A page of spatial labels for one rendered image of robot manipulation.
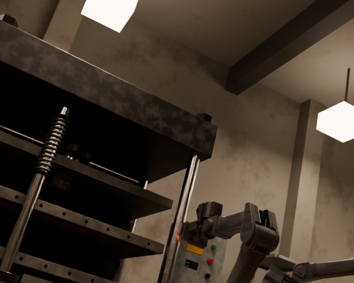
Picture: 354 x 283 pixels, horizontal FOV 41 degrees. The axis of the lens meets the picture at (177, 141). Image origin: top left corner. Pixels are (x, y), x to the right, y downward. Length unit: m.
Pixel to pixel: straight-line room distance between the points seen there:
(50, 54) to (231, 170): 4.02
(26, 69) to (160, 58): 3.90
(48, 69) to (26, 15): 3.48
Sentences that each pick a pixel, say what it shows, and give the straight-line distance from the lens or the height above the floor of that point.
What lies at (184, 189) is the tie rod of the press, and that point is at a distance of 2.51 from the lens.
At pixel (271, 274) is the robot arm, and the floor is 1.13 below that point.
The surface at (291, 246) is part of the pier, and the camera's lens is 6.11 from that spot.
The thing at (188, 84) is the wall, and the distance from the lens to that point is 6.13.
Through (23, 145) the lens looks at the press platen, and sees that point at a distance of 2.35.
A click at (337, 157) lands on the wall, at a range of 7.27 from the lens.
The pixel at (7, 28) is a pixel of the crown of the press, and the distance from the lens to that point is 2.41.
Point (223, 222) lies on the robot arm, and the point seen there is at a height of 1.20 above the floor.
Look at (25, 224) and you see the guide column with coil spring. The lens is 2.21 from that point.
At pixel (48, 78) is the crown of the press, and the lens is 2.35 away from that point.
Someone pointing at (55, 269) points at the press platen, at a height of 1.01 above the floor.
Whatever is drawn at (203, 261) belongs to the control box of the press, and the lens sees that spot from 2.66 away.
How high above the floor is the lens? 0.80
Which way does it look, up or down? 24 degrees up
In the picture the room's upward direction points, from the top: 15 degrees clockwise
